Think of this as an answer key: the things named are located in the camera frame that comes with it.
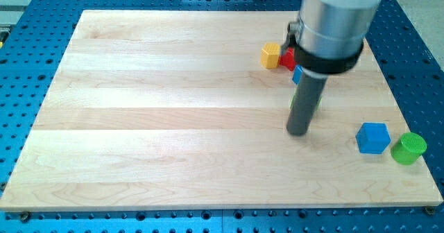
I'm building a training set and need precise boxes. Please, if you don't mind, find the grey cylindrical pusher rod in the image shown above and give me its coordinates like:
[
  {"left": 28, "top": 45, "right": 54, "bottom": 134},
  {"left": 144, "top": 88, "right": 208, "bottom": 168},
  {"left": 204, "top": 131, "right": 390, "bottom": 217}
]
[{"left": 287, "top": 73, "right": 327, "bottom": 136}]

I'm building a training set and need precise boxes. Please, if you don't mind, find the yellow block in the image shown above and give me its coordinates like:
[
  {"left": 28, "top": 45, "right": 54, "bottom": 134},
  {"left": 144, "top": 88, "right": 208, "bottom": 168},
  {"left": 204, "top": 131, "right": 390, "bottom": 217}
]
[{"left": 260, "top": 42, "right": 280, "bottom": 69}]

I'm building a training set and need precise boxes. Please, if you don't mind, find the small blue block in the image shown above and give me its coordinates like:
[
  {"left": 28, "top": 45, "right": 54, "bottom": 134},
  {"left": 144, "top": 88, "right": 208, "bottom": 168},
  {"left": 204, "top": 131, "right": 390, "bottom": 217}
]
[{"left": 292, "top": 65, "right": 303, "bottom": 85}]

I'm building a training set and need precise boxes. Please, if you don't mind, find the blue hexagonal block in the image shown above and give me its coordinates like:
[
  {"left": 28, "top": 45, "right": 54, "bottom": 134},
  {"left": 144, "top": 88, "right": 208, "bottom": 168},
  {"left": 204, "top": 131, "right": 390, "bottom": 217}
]
[{"left": 355, "top": 122, "right": 391, "bottom": 154}]

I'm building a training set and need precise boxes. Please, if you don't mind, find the red block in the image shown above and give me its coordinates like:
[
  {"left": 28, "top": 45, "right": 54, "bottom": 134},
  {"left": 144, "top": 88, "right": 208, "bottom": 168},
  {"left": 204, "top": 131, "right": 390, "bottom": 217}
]
[{"left": 279, "top": 48, "right": 297, "bottom": 71}]

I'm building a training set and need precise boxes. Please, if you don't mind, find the light wooden board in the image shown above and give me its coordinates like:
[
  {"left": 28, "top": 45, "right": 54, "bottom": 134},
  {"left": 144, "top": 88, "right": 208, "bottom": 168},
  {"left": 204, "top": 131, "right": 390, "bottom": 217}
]
[{"left": 1, "top": 10, "right": 443, "bottom": 212}]

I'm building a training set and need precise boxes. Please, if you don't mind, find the green cylinder block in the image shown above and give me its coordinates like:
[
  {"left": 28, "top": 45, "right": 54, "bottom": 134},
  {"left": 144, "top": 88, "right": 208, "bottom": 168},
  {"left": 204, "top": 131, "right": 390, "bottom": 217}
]
[{"left": 391, "top": 132, "right": 427, "bottom": 165}]

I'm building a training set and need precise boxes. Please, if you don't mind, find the blue perforated metal table plate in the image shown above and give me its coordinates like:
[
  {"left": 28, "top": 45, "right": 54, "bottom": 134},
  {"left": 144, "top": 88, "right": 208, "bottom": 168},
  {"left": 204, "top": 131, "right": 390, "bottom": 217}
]
[{"left": 1, "top": 0, "right": 443, "bottom": 232}]

